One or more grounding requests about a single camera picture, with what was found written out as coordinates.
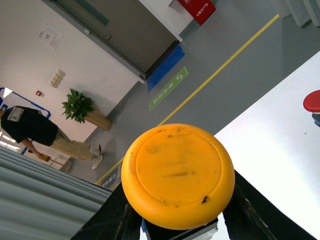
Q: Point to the blue floor mat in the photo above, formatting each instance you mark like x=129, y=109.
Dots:
x=165, y=67

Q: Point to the left potted plant gold pot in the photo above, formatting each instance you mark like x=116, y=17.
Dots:
x=82, y=109

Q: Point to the red push button switch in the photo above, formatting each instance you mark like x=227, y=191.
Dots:
x=311, y=103

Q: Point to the red fire extinguisher box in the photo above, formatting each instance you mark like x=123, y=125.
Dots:
x=200, y=10

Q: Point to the person in black shirt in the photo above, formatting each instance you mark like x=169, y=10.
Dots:
x=26, y=125

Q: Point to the green floor sign sticker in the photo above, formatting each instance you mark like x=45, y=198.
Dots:
x=175, y=81

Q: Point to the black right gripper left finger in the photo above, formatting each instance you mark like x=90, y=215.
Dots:
x=115, y=220

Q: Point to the yellow push button switch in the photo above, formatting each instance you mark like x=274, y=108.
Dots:
x=178, y=176

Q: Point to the white wall notice paper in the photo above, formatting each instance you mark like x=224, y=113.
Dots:
x=49, y=35

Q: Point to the red fire alarm box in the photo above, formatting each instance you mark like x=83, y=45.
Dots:
x=39, y=93

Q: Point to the grey door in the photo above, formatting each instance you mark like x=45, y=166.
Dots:
x=125, y=29

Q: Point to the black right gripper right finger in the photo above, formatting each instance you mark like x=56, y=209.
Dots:
x=251, y=216

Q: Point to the dark floor sign sticker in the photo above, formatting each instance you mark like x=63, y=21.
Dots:
x=112, y=179

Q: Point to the right grey curtain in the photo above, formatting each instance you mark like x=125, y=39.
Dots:
x=304, y=11

